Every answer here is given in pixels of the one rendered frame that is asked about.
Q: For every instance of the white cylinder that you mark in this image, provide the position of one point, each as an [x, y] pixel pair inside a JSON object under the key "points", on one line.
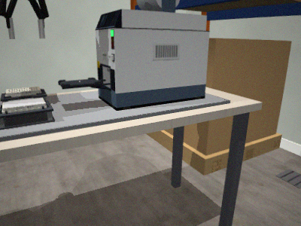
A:
{"points": [[152, 5]]}

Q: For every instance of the grey base plate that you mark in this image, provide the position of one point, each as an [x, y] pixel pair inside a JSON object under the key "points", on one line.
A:
{"points": [[80, 110]]}

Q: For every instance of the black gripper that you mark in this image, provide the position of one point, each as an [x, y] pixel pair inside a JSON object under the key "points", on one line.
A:
{"points": [[42, 11]]}

